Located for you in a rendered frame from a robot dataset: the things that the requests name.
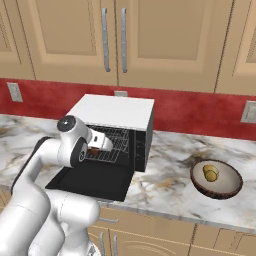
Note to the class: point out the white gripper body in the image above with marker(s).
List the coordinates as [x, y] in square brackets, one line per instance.
[106, 142]

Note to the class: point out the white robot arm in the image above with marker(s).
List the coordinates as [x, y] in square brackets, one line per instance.
[40, 200]

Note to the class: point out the brown toasted bread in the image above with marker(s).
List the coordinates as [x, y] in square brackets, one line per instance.
[93, 151]

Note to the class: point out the white toaster oven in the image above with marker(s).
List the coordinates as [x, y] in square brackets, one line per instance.
[113, 111]

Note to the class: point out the black toaster oven door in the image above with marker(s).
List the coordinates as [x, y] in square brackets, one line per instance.
[93, 180]

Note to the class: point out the brown wooden bowl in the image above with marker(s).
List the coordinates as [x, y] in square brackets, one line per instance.
[220, 186]

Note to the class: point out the tan drawer front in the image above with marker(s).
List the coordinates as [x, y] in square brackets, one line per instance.
[150, 225]
[226, 241]

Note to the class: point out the tan base cupboard door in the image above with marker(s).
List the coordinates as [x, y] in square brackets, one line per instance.
[95, 241]
[150, 245]

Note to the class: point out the yellow round food piece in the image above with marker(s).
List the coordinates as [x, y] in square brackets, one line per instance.
[209, 176]
[211, 169]

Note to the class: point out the grey wall socket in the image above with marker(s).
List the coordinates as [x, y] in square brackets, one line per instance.
[14, 92]
[249, 112]
[120, 93]

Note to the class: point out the tan wall cupboard door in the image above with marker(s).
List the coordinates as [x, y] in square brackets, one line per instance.
[10, 36]
[66, 33]
[170, 36]
[241, 43]

